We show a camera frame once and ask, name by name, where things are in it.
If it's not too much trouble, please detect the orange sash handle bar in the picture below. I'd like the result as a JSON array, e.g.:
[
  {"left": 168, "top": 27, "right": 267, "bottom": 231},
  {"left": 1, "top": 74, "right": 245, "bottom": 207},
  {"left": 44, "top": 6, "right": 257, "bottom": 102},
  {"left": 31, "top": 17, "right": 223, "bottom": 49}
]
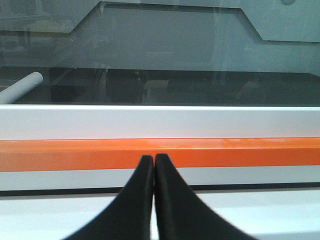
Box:
[{"left": 0, "top": 137, "right": 320, "bottom": 172}]

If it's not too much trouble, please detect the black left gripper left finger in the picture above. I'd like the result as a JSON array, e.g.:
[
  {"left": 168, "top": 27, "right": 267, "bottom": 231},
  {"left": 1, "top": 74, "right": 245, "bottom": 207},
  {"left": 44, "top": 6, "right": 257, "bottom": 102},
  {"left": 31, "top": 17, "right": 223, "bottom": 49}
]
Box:
[{"left": 66, "top": 155, "right": 154, "bottom": 240}]

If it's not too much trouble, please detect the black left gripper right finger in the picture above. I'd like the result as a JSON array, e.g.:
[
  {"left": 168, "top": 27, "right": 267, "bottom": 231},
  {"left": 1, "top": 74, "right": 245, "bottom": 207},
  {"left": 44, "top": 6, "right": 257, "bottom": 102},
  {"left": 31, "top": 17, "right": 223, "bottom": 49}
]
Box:
[{"left": 154, "top": 154, "right": 253, "bottom": 240}]

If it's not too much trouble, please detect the white fume hood frame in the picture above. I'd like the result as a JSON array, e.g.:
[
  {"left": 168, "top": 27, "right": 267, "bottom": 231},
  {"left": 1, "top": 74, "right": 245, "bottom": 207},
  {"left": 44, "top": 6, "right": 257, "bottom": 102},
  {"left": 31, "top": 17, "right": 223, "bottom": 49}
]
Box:
[{"left": 0, "top": 188, "right": 320, "bottom": 240}]

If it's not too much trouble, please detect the white paper roll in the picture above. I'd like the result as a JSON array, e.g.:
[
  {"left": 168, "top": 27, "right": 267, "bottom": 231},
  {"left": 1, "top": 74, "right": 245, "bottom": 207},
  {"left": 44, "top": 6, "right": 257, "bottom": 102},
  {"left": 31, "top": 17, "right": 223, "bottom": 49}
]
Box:
[{"left": 0, "top": 72, "right": 44, "bottom": 105}]

